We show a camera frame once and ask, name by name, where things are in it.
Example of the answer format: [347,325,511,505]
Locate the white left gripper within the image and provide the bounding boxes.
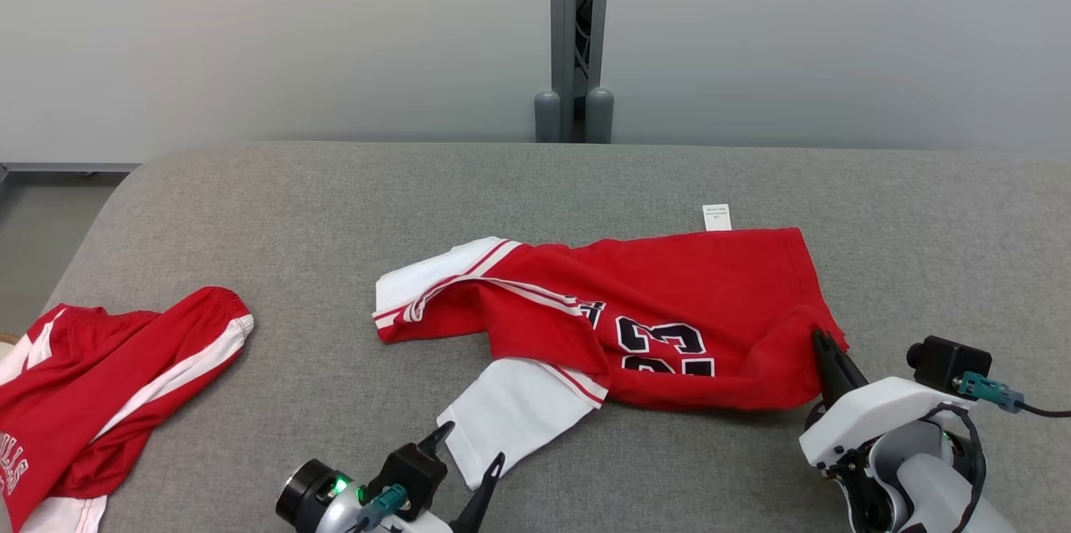
[389,421,507,533]

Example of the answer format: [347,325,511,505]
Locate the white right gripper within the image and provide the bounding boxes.
[798,328,972,468]

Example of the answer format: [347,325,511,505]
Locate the red jersey with black numbers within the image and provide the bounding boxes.
[372,203,849,491]

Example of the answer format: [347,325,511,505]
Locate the red shorts with white stripe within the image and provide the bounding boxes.
[0,286,255,533]

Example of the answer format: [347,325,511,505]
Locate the teal left camera connector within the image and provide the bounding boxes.
[351,484,410,533]

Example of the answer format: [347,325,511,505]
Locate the teal camera connector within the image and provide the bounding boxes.
[954,372,1025,415]
[351,484,410,533]

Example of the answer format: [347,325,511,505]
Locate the teal right camera connector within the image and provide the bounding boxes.
[954,372,1025,415]

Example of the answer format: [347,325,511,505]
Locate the grey rounded post cap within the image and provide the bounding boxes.
[534,90,562,144]
[585,86,615,144]

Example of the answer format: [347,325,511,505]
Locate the grey metal partition post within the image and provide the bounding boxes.
[549,0,614,143]

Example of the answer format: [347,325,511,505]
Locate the grey wall base rail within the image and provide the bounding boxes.
[0,162,142,177]

